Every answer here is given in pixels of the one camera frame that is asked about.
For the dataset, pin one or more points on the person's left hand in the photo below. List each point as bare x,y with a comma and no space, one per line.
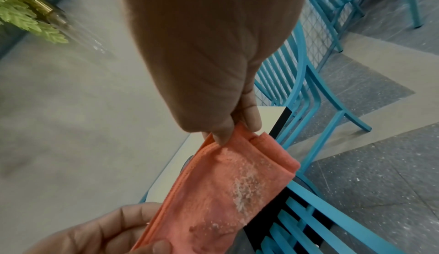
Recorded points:
96,234

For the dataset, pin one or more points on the person's right hand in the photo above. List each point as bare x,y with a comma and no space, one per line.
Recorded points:
205,52

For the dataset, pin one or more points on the green leafy plant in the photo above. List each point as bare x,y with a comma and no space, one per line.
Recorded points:
31,25

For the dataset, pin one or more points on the white square table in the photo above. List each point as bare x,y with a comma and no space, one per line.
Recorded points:
171,171

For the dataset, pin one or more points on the orange cleaning cloth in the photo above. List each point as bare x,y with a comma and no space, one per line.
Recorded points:
212,187

